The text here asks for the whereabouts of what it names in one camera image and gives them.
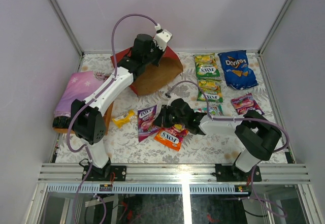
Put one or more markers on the purple frozen gift bag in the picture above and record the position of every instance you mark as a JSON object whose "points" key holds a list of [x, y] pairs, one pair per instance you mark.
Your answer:
{"points": [[80, 86]]}

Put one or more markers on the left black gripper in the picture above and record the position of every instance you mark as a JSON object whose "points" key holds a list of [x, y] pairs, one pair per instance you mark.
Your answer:
{"points": [[157, 54]]}

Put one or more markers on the red paper bag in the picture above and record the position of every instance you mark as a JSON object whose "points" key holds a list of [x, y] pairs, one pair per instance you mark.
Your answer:
{"points": [[153, 78]]}

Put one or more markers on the purple snack packet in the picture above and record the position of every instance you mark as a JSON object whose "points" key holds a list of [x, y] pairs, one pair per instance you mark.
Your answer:
{"points": [[245, 103]]}

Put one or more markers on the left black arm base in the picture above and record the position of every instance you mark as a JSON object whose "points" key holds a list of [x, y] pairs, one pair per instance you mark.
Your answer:
{"points": [[109, 172]]}

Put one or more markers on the aluminium front rail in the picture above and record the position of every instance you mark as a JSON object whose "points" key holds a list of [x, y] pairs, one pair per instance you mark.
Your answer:
{"points": [[160, 178]]}

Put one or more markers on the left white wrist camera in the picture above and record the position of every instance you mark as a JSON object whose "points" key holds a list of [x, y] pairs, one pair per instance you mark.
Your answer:
{"points": [[162, 37]]}

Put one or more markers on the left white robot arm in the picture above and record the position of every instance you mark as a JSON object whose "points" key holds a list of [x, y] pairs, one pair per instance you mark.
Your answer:
{"points": [[87, 116]]}

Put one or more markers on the yellow small snack bar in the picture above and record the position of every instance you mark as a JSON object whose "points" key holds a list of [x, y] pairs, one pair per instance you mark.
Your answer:
{"points": [[123, 119]]}

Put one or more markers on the purple berries candy bag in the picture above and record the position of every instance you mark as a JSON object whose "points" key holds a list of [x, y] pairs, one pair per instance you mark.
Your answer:
{"points": [[146, 127]]}

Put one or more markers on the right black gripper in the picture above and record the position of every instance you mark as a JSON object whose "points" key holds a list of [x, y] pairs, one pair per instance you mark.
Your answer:
{"points": [[161, 120]]}

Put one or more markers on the green candy bag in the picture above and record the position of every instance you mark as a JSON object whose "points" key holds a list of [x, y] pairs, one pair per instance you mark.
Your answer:
{"points": [[206, 66]]}

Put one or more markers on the orange wooden tray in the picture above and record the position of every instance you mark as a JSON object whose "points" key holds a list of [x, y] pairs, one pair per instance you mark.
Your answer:
{"points": [[60, 124]]}

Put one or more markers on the teal mint candy bag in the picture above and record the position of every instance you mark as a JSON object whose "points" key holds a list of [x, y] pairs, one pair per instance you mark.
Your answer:
{"points": [[213, 110]]}

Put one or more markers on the floral table cloth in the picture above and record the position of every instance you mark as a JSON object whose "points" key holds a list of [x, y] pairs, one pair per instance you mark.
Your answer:
{"points": [[122, 144]]}

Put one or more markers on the blue chips bag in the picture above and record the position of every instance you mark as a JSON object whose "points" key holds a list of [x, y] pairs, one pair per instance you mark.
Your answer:
{"points": [[237, 72]]}

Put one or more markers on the orange fruit candy bag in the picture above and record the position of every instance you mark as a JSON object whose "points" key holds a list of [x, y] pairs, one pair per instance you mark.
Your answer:
{"points": [[172, 137]]}

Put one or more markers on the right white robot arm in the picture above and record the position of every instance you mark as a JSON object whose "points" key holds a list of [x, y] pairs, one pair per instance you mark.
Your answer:
{"points": [[258, 135]]}

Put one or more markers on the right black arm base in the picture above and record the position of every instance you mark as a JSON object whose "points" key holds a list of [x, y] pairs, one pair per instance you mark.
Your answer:
{"points": [[236, 172]]}

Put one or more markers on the green yellow snack packet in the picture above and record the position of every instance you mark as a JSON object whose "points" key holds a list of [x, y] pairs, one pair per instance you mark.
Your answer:
{"points": [[211, 89]]}

